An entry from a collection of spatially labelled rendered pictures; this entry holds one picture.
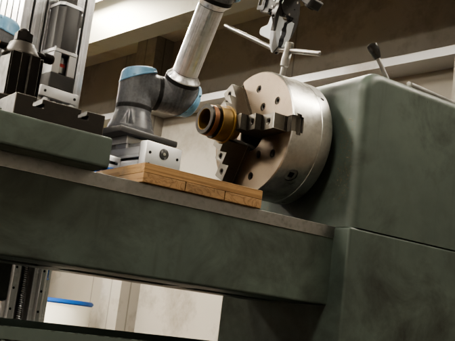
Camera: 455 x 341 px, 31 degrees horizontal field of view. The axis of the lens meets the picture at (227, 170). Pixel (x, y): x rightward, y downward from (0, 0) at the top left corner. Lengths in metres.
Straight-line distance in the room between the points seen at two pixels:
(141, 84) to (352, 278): 1.05
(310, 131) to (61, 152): 0.67
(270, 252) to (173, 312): 5.27
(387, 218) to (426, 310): 0.26
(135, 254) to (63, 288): 6.95
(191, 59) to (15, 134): 1.24
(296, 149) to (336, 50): 4.43
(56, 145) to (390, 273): 0.89
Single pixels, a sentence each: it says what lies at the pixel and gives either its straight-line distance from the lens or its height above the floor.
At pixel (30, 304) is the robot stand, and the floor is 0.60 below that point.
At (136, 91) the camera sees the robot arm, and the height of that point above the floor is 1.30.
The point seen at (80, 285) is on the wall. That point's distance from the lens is 8.31.
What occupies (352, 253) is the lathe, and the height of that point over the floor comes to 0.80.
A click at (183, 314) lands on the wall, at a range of 6.96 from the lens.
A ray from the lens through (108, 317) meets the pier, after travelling 7.46.
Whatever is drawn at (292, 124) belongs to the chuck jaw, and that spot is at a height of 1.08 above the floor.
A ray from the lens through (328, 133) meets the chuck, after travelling 1.97.
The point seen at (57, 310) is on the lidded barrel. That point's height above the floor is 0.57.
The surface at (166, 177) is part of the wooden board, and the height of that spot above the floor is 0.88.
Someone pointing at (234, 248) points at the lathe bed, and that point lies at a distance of 1.76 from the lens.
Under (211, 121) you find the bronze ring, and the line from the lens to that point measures 1.92.
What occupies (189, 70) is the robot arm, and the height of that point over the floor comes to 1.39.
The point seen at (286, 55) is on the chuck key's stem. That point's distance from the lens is 2.06.
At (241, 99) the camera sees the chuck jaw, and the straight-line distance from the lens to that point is 2.06.
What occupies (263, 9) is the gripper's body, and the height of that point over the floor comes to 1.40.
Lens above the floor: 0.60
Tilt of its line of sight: 11 degrees up
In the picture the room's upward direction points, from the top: 7 degrees clockwise
